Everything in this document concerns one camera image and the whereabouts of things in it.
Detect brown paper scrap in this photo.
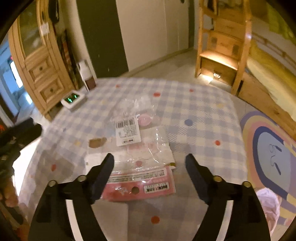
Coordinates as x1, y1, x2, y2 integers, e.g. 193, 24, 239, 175
88, 137, 107, 149

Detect trash bin with pink bag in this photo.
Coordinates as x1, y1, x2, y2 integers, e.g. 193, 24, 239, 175
255, 187, 280, 236

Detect yellow bed mattress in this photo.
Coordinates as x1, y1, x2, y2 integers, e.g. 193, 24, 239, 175
247, 40, 295, 120

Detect left hand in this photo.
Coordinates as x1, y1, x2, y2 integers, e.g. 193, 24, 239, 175
1, 177, 19, 207

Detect wooden stair drawers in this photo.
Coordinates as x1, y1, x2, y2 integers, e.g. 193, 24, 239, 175
195, 1, 252, 95

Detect wooden drawer cabinet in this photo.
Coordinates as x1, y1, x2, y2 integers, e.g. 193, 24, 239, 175
8, 1, 74, 121

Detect pastel rainbow rug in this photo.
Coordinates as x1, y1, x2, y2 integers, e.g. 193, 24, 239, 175
240, 111, 295, 226

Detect clear plastic bag with label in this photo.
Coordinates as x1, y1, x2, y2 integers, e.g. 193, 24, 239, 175
85, 95, 176, 174

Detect checkered blue white tablecloth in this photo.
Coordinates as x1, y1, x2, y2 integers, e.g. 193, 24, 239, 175
20, 78, 247, 240

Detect wooden bunk bed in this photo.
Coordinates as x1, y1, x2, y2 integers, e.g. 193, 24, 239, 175
237, 1, 295, 138

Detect pink plastic packaging bag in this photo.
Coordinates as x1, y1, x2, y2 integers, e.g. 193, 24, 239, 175
101, 166, 176, 202

